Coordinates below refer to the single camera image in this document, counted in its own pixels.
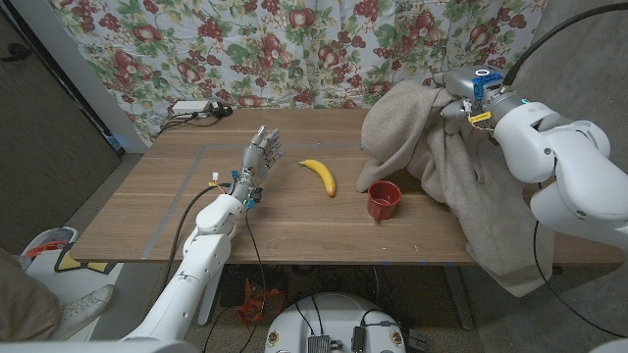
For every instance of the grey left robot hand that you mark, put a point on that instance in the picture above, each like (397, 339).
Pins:
(256, 162)

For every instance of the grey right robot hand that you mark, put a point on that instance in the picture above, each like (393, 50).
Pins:
(473, 83)

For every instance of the beige wool coat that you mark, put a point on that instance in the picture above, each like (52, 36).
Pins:
(471, 196)

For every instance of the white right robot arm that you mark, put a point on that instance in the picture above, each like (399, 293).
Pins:
(574, 166)

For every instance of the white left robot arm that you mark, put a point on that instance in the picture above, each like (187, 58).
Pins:
(206, 250)

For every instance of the yellow toy banana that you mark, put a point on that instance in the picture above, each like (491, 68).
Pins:
(321, 174)

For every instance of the red cup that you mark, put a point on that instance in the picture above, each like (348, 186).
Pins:
(382, 201)

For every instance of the black plug adapter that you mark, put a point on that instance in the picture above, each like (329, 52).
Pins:
(221, 110)

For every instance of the white power strip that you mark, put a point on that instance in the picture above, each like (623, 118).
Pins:
(190, 107)

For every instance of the grey tape line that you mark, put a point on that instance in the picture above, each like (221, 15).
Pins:
(172, 206)

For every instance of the floral fruit print backdrop cloth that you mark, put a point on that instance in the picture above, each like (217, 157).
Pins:
(294, 49)

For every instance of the orange plastic bag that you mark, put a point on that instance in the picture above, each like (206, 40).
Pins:
(257, 306)

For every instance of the white table leg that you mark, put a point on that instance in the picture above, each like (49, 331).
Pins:
(210, 299)

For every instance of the white robot torso base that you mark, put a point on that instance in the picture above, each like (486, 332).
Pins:
(338, 314)

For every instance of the grey electronics box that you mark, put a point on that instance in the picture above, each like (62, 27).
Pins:
(319, 344)

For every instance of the black electronics box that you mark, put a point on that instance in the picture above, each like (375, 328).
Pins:
(358, 339)

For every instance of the dark brown door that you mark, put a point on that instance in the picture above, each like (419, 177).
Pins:
(49, 147)

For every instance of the yellow and black dustpan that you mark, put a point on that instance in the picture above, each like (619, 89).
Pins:
(73, 265)

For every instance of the grey table leg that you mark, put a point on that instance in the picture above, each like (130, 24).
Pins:
(458, 299)

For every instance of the white sneaker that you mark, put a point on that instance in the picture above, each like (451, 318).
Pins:
(83, 309)

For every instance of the white bin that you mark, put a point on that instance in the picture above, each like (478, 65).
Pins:
(44, 250)

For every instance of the person's leg in beige trousers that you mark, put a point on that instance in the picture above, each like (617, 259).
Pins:
(24, 304)

